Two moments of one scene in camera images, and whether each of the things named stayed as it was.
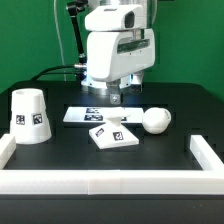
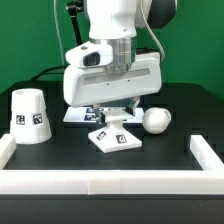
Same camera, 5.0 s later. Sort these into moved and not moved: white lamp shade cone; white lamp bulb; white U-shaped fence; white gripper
Moved: white gripper
Not moved: white lamp shade cone; white lamp bulb; white U-shaped fence
